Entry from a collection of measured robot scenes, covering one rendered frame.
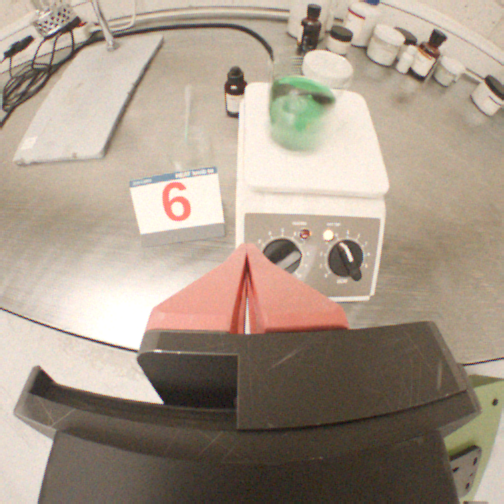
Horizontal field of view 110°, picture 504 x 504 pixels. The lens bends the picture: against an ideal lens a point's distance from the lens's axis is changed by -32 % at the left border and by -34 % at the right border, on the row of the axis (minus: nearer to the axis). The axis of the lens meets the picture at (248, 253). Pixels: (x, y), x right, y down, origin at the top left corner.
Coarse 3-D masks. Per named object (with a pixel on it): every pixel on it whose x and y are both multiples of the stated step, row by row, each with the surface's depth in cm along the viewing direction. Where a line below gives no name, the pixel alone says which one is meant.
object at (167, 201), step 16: (208, 176) 25; (144, 192) 24; (160, 192) 25; (176, 192) 25; (192, 192) 25; (208, 192) 25; (144, 208) 25; (160, 208) 25; (176, 208) 26; (192, 208) 26; (208, 208) 26; (144, 224) 26; (160, 224) 26
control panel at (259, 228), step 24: (264, 216) 20; (288, 216) 20; (312, 216) 20; (336, 216) 20; (264, 240) 21; (312, 240) 21; (336, 240) 21; (360, 240) 21; (312, 264) 21; (336, 288) 22; (360, 288) 22
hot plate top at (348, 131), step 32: (256, 96) 21; (352, 96) 21; (256, 128) 20; (352, 128) 20; (256, 160) 19; (288, 160) 19; (320, 160) 19; (352, 160) 19; (320, 192) 19; (352, 192) 19; (384, 192) 19
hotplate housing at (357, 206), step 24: (240, 120) 23; (240, 144) 22; (240, 168) 21; (240, 192) 21; (264, 192) 20; (288, 192) 20; (240, 216) 21; (360, 216) 20; (384, 216) 21; (240, 240) 21
